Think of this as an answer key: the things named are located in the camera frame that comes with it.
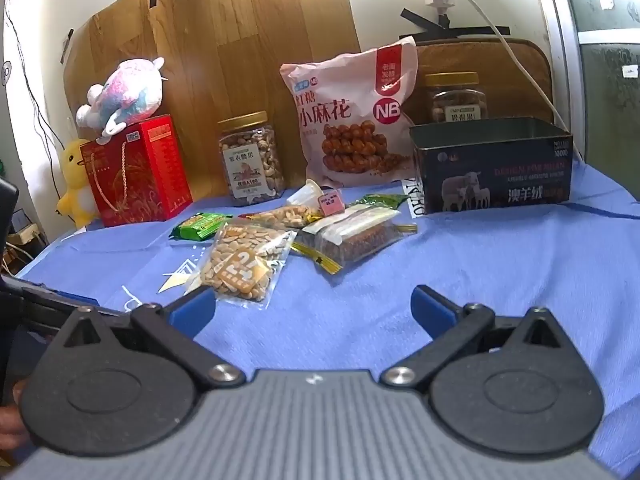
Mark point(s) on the cashew jar gold lid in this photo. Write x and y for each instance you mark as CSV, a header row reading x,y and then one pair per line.
x,y
250,160

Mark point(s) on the red top peanut packet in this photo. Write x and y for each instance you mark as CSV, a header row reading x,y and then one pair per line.
x,y
290,217

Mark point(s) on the clear peanut packet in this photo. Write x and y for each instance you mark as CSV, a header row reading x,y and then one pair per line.
x,y
240,260

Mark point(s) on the window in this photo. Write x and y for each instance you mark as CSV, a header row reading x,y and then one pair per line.
x,y
610,85

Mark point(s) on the red gift box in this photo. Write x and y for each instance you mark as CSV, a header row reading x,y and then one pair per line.
x,y
145,170

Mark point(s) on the bright green snack packet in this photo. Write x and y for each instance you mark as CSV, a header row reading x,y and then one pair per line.
x,y
200,227

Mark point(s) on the olive green snack packet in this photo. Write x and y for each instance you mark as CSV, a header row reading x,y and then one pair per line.
x,y
380,201

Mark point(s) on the pecan jar gold lid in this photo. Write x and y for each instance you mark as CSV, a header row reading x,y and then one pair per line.
x,y
455,102

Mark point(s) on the person's left hand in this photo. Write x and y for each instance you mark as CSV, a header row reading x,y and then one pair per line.
x,y
12,427

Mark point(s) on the blue cloth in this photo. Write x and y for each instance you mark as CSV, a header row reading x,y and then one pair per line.
x,y
350,290

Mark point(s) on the yellow duck plush toy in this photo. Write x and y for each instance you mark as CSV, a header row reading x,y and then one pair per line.
x,y
75,185

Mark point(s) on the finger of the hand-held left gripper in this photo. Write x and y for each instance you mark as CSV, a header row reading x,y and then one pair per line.
x,y
35,302

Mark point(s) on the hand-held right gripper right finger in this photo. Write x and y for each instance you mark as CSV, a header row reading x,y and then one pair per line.
x,y
431,307

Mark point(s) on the large pink snack bag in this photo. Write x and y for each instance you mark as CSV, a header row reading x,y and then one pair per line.
x,y
350,125

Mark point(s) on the pink white plush toy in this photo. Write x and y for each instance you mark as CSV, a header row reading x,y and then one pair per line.
x,y
125,95

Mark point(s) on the small white plastic cup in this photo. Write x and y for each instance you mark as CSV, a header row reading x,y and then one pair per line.
x,y
306,192

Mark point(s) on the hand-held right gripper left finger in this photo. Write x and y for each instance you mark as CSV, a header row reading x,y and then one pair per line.
x,y
192,306

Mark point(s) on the clear packet brown bars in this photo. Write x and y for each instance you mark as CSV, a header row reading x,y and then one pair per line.
x,y
350,240

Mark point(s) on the dark tin box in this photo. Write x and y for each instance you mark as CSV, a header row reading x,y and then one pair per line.
x,y
500,180

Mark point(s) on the beige power strip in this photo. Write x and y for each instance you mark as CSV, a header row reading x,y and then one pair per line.
x,y
22,235

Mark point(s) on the small pink packet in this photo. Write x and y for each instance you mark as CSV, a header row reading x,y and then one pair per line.
x,y
331,202

